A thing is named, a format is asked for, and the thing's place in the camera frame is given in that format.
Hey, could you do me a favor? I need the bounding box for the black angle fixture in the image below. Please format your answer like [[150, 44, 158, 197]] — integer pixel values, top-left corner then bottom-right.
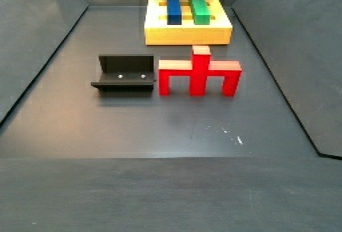
[[91, 54, 155, 90]]

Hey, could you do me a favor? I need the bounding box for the yellow slotted board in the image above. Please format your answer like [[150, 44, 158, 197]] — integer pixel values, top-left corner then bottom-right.
[[144, 0, 233, 45]]

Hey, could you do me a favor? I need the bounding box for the red three-legged block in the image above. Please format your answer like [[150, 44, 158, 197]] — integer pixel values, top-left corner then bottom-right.
[[158, 45, 242, 97]]

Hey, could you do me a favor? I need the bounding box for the blue long bar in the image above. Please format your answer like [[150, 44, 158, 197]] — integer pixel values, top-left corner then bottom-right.
[[167, 0, 182, 25]]

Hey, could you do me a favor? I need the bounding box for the green long bar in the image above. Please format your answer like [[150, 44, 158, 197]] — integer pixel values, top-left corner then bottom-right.
[[188, 0, 211, 25]]

